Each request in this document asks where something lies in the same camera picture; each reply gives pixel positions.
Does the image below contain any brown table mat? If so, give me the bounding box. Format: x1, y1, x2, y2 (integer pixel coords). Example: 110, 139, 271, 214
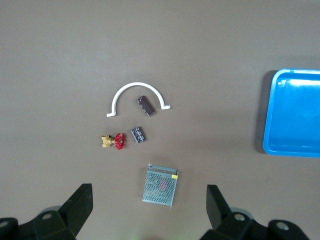
0, 0, 320, 240

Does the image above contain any blue plastic tray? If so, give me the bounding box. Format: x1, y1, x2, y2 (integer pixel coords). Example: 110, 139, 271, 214
262, 68, 320, 158

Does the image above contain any red handled brass valve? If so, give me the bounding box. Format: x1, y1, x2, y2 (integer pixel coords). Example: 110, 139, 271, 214
100, 132, 127, 151

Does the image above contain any white curved pipe clamp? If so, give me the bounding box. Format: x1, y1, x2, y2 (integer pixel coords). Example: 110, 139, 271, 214
105, 81, 172, 118

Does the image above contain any long dark brown capacitor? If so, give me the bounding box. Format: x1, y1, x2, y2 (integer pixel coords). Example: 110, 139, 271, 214
136, 95, 156, 117

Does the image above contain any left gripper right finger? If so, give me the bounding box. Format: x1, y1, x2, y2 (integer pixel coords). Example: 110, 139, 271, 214
201, 184, 310, 240

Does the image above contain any metal mesh power supply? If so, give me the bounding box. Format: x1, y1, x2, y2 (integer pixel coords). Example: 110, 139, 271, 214
141, 163, 179, 211

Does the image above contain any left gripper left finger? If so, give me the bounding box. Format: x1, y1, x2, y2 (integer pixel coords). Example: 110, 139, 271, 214
0, 183, 94, 240

